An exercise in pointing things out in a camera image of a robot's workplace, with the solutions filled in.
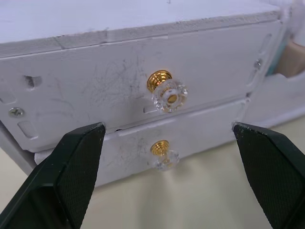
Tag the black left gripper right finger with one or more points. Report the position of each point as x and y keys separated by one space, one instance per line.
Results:
x=269 y=176

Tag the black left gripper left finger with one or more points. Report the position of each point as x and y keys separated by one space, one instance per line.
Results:
x=59 y=181

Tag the white drawer with scratched front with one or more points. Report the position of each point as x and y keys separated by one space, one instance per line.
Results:
x=95 y=90

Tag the small gold crystal drawer knob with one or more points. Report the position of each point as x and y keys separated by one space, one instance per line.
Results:
x=164 y=155

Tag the large gold crystal drawer knob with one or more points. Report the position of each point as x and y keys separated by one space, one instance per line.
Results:
x=168 y=90

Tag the white wooden desk organizer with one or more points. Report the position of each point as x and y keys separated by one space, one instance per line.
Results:
x=119 y=31

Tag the silver screw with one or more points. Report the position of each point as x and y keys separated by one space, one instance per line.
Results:
x=257 y=64
x=16 y=112

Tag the beige cosmetic bottle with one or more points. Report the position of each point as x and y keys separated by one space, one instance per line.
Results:
x=289 y=60

